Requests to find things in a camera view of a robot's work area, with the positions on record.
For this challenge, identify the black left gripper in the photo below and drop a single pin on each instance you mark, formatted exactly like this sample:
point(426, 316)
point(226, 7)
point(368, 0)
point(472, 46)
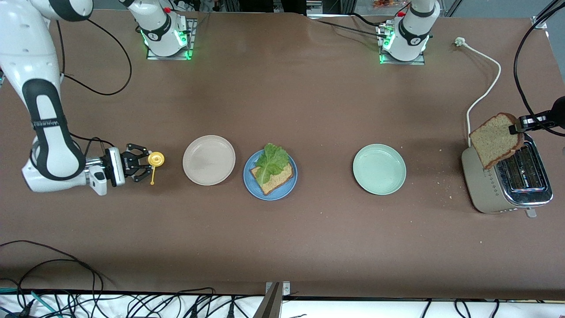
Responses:
point(557, 107)

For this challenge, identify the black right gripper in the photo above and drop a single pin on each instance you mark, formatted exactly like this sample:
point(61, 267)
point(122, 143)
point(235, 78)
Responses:
point(126, 164)

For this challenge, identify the yellow mustard squeeze bottle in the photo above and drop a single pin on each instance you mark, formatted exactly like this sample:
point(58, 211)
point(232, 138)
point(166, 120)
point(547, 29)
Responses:
point(156, 159)

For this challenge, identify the brown bread slice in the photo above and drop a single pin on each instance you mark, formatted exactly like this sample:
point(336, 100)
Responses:
point(278, 183)
point(494, 141)

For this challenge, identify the green lettuce leaf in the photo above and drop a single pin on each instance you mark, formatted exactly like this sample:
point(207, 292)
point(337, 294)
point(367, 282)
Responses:
point(271, 161)

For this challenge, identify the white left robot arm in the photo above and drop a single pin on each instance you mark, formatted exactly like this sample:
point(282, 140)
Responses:
point(408, 37)

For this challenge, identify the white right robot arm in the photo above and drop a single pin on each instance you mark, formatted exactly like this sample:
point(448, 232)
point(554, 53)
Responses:
point(48, 132)

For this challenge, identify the beige round plate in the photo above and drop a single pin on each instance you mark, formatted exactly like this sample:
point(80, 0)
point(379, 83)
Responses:
point(209, 160)

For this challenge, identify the blue round plate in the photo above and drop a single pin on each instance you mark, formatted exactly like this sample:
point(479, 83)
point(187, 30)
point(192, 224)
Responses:
point(286, 187)

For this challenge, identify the pale green round plate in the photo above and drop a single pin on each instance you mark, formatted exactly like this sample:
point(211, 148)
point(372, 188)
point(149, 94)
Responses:
point(379, 170)

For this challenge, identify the beige chrome toaster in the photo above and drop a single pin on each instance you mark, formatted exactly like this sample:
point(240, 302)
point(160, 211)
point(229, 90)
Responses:
point(485, 190)

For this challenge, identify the orange snack packet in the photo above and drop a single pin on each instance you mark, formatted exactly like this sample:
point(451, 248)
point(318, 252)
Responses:
point(388, 3)

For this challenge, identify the aluminium frame profile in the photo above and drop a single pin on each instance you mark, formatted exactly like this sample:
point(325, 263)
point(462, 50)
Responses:
point(539, 22)

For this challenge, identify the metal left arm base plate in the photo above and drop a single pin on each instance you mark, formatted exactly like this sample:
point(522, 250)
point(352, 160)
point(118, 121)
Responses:
point(404, 62)

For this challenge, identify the metal table edge bracket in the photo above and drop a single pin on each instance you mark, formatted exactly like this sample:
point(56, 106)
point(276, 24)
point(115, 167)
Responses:
point(273, 300)

